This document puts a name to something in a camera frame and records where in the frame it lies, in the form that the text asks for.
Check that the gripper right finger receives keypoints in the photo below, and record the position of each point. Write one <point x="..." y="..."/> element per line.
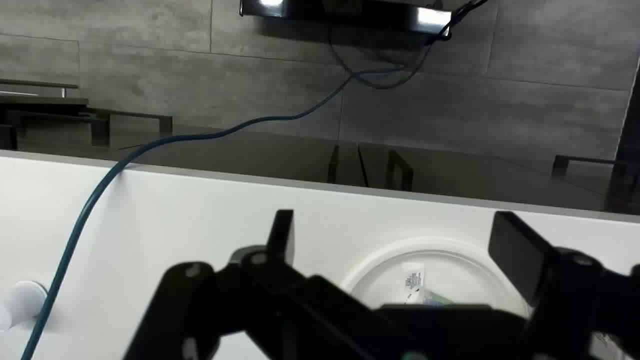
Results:
<point x="565" y="295"/>

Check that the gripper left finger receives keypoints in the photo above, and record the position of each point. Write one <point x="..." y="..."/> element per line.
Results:
<point x="280" y="295"/>

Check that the white plate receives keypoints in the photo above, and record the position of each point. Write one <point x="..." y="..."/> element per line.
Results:
<point x="460" y="270"/>

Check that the green sachet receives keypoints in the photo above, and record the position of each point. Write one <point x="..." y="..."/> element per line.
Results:
<point x="436" y="300"/>

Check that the white printed sachet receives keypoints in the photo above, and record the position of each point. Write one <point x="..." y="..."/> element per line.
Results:
<point x="414" y="280"/>

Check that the white cup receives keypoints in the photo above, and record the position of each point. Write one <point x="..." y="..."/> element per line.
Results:
<point x="22" y="302"/>

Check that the dark cabinet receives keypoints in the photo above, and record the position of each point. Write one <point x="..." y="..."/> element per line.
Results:
<point x="250" y="155"/>

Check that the black box with lit ends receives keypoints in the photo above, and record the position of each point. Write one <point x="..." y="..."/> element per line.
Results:
<point x="350" y="12"/>

